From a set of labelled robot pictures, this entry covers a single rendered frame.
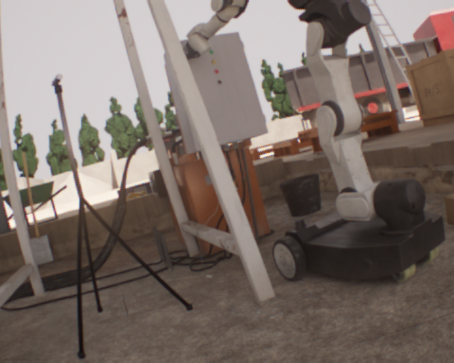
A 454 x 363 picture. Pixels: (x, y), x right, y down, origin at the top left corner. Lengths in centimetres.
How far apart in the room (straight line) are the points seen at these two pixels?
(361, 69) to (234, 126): 858
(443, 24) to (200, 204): 981
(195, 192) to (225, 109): 67
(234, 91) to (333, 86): 72
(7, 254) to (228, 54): 332
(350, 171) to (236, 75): 88
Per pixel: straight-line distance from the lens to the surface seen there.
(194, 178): 245
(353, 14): 137
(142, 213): 419
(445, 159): 256
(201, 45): 173
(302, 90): 1030
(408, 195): 134
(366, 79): 1038
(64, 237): 424
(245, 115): 203
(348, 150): 153
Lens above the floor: 59
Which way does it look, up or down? 3 degrees down
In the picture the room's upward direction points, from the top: 15 degrees counter-clockwise
